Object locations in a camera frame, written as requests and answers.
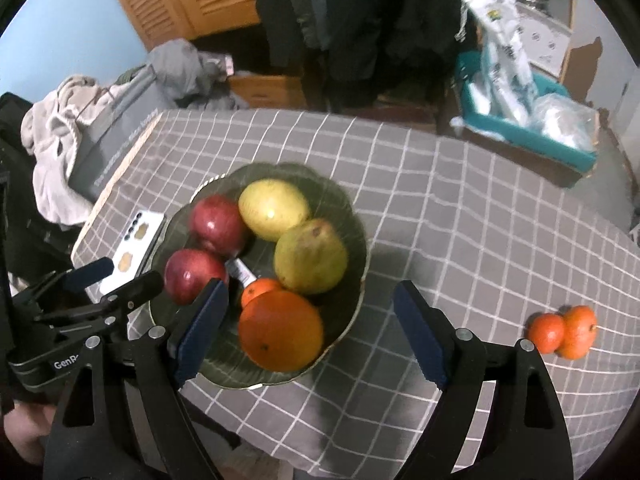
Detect grey garment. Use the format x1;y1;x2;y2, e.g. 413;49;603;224
147;39;251;111

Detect clear plastic bag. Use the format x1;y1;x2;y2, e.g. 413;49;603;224
532;94;600;153

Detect white patterned box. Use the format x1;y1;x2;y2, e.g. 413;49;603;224
517;2;573;76

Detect white printed plastic bag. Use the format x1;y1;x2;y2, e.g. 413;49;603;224
444;0;538;126

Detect yellow green mango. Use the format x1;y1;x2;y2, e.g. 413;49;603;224
238;179;311;242

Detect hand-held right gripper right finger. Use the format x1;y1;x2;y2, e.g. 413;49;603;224
392;280;576;480

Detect large orange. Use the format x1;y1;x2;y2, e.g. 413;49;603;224
238;290;325;373

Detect small tangerine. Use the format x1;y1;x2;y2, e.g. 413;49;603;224
527;313;567;355
556;305;599;360
241;278;285;309

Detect teal box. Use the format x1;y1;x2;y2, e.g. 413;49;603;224
455;51;598;173

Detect green brown pear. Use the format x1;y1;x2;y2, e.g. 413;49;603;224
274;218;349;295

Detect person's left hand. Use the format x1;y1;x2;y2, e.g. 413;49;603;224
2;404;57;467

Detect dark hanging clothes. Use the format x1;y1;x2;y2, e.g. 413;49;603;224
255;0;471;111

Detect beige cloth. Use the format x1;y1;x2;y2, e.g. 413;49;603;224
21;76;131;225

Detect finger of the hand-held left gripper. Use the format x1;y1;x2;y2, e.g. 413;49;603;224
35;271;165;331
12;257;115;313

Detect white smartphone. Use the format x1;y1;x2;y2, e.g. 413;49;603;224
85;210;166;301

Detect red apple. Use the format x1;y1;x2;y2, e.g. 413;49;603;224
164;249;231;306
188;195;248;256

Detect cardboard box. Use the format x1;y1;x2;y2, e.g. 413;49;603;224
462;125;593;188

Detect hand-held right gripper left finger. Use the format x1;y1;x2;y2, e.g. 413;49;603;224
42;278;230;480

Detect grey printed bag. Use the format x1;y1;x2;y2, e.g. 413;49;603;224
67;67;163;201

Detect grey checked tablecloth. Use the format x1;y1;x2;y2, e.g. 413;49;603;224
72;107;640;480

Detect green glass bowl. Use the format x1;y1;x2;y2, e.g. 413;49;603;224
148;161;370;390

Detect wooden box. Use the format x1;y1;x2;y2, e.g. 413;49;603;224
230;74;308;109

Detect black fabric object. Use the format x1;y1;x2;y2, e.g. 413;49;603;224
0;92;76;281

